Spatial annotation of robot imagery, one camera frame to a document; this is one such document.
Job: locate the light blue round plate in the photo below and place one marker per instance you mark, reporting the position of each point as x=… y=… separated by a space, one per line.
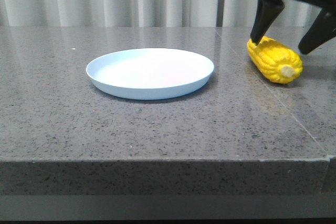
x=150 y=73

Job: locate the yellow corn cob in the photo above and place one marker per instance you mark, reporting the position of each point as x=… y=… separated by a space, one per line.
x=277 y=62

